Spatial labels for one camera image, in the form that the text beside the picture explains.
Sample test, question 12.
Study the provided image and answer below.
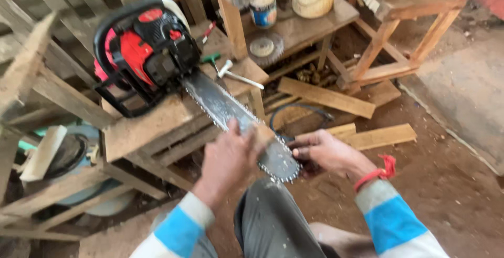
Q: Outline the green handled T tool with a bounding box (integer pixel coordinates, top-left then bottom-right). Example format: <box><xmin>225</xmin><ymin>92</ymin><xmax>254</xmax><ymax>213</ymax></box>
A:
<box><xmin>200</xmin><ymin>52</ymin><xmax>222</xmax><ymax>74</ymax></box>

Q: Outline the person's grey trouser leg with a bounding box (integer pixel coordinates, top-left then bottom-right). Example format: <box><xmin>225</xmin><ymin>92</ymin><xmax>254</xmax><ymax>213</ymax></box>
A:
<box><xmin>234</xmin><ymin>177</ymin><xmax>328</xmax><ymax>258</ymax></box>

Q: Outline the red and black chainsaw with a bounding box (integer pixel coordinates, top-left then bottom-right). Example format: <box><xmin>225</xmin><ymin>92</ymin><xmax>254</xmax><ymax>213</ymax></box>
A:
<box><xmin>92</xmin><ymin>0</ymin><xmax>304</xmax><ymax>184</ymax></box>

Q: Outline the rough wooden workbench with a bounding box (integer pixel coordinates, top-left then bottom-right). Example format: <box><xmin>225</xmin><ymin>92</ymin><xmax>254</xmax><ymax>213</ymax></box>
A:
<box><xmin>99</xmin><ymin>21</ymin><xmax>273</xmax><ymax>196</ymax></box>

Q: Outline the red handled screwdriver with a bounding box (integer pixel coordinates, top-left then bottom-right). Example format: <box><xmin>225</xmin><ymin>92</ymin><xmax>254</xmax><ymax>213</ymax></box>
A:
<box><xmin>195</xmin><ymin>20</ymin><xmax>217</xmax><ymax>44</ymax></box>

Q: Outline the wooden table with shelf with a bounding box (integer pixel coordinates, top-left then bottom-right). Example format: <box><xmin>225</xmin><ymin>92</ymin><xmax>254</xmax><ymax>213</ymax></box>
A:
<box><xmin>188</xmin><ymin>0</ymin><xmax>360</xmax><ymax>86</ymax></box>

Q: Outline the red thread wristband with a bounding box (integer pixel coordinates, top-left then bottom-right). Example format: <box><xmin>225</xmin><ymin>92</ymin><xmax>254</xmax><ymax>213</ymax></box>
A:
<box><xmin>353</xmin><ymin>155</ymin><xmax>397</xmax><ymax>193</ymax></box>

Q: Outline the pile of rusty metal parts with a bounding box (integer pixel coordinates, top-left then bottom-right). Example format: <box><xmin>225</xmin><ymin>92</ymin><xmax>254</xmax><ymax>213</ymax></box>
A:
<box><xmin>296</xmin><ymin>64</ymin><xmax>328</xmax><ymax>86</ymax></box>

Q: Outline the white T socket wrench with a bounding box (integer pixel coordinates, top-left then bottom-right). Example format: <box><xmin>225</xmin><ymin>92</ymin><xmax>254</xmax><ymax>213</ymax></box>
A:
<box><xmin>217</xmin><ymin>60</ymin><xmax>265</xmax><ymax>90</ymax></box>

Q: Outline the thin wooden offcut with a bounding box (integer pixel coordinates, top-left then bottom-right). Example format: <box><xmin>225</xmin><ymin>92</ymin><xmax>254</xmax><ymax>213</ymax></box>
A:
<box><xmin>325</xmin><ymin>123</ymin><xmax>357</xmax><ymax>137</ymax></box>

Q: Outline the pale blue round drum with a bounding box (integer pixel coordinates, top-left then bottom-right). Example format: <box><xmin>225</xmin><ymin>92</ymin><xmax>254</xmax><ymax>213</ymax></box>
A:
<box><xmin>22</xmin><ymin>124</ymin><xmax>136</xmax><ymax>217</ymax></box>

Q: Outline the pale wooden block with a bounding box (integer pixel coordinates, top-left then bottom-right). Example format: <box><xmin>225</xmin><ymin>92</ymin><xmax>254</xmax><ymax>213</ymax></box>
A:
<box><xmin>19</xmin><ymin>125</ymin><xmax>68</xmax><ymax>182</ymax></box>

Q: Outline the person's bare foot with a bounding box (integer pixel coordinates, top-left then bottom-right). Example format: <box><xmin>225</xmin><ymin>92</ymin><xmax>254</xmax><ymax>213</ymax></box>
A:
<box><xmin>309</xmin><ymin>222</ymin><xmax>379</xmax><ymax>258</ymax></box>

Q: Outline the round wire brush wheel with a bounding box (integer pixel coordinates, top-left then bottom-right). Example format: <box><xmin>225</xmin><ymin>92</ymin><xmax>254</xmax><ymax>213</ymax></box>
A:
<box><xmin>248</xmin><ymin>32</ymin><xmax>285</xmax><ymax>68</ymax></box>

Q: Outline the white can with blue label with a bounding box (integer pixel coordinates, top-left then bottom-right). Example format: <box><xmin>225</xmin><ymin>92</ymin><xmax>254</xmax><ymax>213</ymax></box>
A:
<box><xmin>250</xmin><ymin>0</ymin><xmax>278</xmax><ymax>29</ymax></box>

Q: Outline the long wooden plank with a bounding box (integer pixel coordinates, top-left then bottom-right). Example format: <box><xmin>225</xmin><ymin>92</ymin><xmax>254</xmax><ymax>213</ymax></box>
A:
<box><xmin>277</xmin><ymin>76</ymin><xmax>376</xmax><ymax>119</ymax></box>

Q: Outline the short wooden plank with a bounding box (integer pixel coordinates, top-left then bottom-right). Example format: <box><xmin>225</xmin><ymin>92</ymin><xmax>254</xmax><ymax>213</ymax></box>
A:
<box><xmin>342</xmin><ymin>123</ymin><xmax>417</xmax><ymax>151</ymax></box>

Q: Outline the person's left hand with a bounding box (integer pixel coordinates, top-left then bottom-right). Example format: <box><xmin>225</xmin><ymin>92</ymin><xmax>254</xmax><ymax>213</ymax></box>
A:
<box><xmin>192</xmin><ymin>119</ymin><xmax>264</xmax><ymax>210</ymax></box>

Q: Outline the black rubber loop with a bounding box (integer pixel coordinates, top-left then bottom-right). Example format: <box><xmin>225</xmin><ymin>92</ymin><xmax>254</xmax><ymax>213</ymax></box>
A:
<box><xmin>269</xmin><ymin>103</ymin><xmax>335</xmax><ymax>142</ymax></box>

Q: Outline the wooden slatted frame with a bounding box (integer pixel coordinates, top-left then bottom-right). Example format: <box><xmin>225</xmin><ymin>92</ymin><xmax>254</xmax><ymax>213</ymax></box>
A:
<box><xmin>0</xmin><ymin>0</ymin><xmax>170</xmax><ymax>244</ymax></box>

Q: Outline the wooden stool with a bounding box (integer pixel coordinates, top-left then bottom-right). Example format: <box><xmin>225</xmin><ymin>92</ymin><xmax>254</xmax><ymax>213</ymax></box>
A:
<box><xmin>343</xmin><ymin>0</ymin><xmax>470</xmax><ymax>94</ymax></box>

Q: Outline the person's right hand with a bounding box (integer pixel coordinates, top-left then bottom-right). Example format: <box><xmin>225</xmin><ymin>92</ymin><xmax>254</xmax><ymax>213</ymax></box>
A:
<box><xmin>287</xmin><ymin>129</ymin><xmax>378</xmax><ymax>184</ymax></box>

